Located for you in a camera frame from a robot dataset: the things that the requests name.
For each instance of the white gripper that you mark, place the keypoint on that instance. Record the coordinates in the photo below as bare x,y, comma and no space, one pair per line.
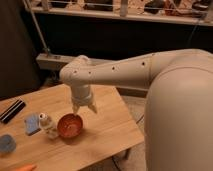
81,95

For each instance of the small white bottle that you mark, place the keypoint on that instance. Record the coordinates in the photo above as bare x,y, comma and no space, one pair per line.
48,125

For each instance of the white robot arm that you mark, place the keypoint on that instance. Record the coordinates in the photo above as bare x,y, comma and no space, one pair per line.
178,121

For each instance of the red bowl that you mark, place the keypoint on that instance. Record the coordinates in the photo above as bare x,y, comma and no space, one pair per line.
70,126

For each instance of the blue sponge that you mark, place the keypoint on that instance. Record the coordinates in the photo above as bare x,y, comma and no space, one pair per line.
32,124

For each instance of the black striped remote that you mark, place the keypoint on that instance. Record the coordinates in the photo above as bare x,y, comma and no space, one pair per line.
12,111

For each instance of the metal diagonal pole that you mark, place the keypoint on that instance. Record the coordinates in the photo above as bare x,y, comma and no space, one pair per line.
42,39

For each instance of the orange object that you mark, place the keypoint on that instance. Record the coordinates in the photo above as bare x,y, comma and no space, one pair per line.
26,168

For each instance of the blue round object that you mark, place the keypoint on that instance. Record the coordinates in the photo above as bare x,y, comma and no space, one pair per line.
7,144

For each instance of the wooden shelf rail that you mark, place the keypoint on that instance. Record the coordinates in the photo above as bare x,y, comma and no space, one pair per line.
186,12

